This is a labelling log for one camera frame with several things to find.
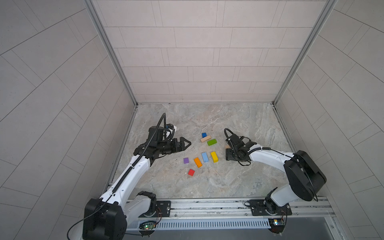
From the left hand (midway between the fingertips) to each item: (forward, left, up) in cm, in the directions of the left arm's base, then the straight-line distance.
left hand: (188, 143), depth 76 cm
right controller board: (-33, -42, -16) cm, 56 cm away
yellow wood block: (-1, -14, -14) cm, 20 cm away
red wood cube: (-9, -1, -16) cm, 19 cm away
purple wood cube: (-2, +2, -17) cm, 17 cm away
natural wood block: (+12, -10, -16) cm, 22 cm away
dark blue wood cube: (+16, -9, -17) cm, 24 cm away
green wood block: (+10, -14, -16) cm, 23 cm away
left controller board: (-33, +17, -12) cm, 39 cm away
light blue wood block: (0, -9, -16) cm, 19 cm away
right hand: (+1, -24, -17) cm, 30 cm away
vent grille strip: (-33, -12, -16) cm, 38 cm away
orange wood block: (-4, -5, -17) cm, 18 cm away
